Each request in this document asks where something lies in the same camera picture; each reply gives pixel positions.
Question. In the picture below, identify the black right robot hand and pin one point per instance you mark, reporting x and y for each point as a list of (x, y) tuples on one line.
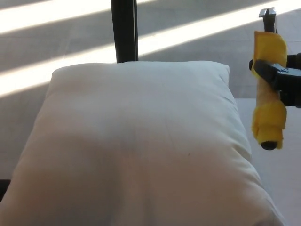
[(288, 80)]

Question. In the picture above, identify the claw hammer blue neck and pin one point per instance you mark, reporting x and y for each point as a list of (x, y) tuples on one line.
[(268, 11)]

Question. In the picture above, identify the white pillow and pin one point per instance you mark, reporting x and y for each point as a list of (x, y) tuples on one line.
[(136, 141)]

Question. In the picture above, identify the black vertical post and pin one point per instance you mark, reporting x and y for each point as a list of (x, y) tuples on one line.
[(124, 30)]

